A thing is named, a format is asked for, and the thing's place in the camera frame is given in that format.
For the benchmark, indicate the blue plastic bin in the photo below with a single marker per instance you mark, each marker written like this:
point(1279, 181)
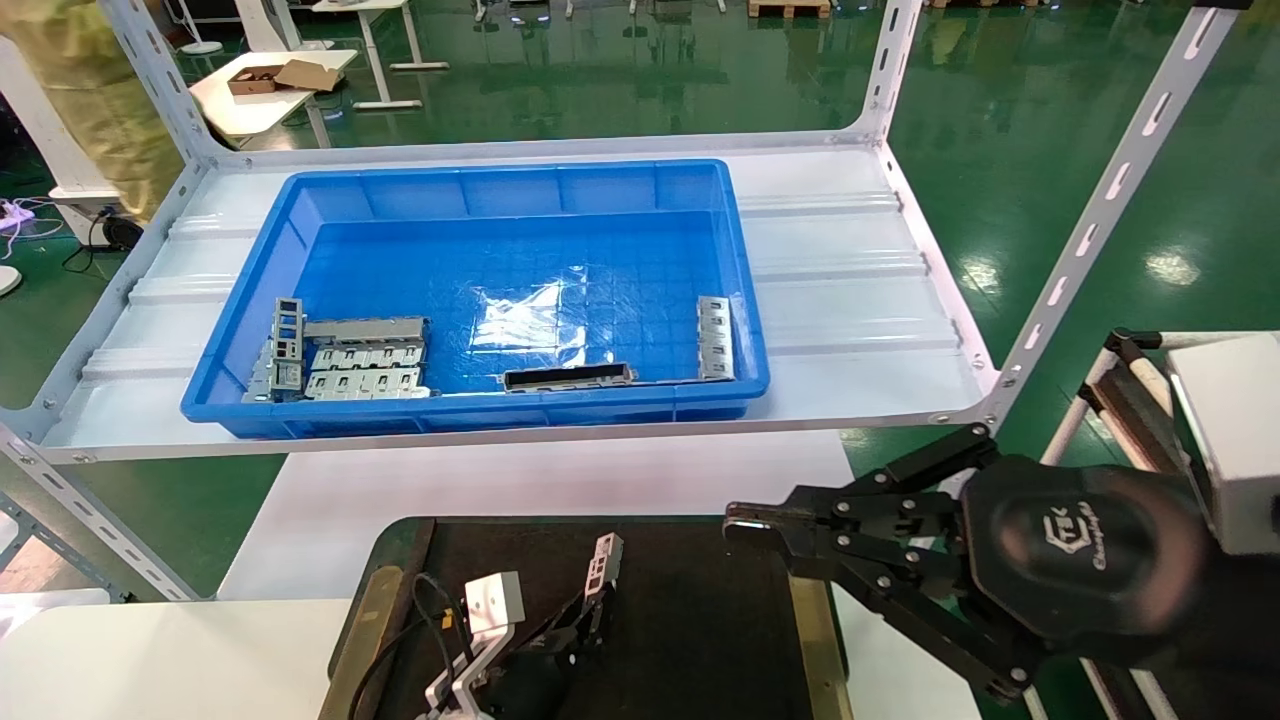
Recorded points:
point(500, 190)

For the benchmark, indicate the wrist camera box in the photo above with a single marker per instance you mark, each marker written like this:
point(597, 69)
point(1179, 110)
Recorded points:
point(495, 603)
point(1235, 440)

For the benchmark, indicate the white round stand base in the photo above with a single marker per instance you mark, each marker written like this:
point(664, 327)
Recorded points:
point(202, 45)

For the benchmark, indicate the open brown cardboard box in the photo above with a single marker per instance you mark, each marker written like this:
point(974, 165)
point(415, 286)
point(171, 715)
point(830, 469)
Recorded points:
point(285, 76)

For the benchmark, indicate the person in beige coat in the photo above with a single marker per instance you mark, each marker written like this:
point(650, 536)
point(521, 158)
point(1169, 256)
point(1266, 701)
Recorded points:
point(95, 80)

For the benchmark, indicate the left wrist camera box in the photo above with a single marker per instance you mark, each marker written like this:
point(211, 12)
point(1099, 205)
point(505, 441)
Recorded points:
point(495, 603)

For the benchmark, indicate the dark metal channel part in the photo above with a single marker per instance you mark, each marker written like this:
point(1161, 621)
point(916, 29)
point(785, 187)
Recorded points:
point(568, 378)

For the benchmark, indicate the wooden pallet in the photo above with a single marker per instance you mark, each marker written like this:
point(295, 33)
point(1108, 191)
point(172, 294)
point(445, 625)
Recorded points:
point(790, 8)

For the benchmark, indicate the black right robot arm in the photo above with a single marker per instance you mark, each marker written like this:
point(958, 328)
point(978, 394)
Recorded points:
point(1235, 650)

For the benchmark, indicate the white robot machine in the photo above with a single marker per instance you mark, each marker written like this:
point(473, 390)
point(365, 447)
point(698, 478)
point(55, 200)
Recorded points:
point(35, 115)

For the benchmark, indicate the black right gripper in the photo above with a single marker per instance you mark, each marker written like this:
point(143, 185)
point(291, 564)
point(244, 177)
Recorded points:
point(1085, 560)

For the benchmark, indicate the black conveyor mat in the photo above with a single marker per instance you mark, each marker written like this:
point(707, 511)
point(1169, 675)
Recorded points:
point(690, 620)

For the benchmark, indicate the white metal shelf rack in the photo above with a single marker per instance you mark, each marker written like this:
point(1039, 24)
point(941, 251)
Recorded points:
point(1100, 205)

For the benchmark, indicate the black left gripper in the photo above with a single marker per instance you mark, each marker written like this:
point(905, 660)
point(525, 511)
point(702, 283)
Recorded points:
point(530, 685)

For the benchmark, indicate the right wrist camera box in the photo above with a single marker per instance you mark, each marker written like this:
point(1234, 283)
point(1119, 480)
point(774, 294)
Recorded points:
point(1235, 440)

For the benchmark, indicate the white desk with metal legs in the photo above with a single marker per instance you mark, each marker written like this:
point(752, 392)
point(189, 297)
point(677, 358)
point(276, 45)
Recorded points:
point(370, 30)

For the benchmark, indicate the white table with cardboard box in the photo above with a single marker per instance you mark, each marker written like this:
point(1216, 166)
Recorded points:
point(250, 110)

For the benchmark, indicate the clear plastic film sheet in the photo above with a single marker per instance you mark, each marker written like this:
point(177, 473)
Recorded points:
point(520, 315)

